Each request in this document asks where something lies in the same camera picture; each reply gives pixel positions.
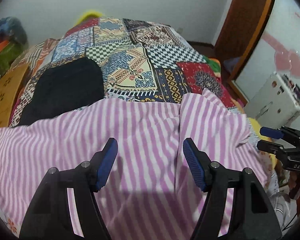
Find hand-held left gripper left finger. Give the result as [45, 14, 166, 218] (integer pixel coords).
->
[19, 137, 118, 240]

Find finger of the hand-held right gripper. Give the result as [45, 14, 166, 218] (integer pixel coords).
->
[256, 140, 291, 156]
[259, 127, 290, 139]

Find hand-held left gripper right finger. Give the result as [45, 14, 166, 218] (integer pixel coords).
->
[182, 137, 283, 240]

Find pink striped pants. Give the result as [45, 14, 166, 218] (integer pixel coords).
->
[0, 87, 269, 240]

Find black cloth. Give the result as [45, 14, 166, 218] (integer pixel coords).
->
[19, 57, 105, 127]

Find white wardrobe door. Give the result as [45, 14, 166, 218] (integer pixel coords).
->
[234, 0, 300, 105]

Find patchwork printed blanket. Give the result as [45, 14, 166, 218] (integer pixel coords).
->
[9, 17, 245, 128]

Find wooden door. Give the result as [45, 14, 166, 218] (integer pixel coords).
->
[214, 0, 278, 55]

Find orange floral bedsheet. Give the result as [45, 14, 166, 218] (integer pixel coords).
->
[10, 38, 63, 80]

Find pile of clothes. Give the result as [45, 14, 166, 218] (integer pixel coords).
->
[0, 17, 28, 48]

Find wooden bed frame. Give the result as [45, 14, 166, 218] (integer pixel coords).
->
[225, 80, 248, 105]

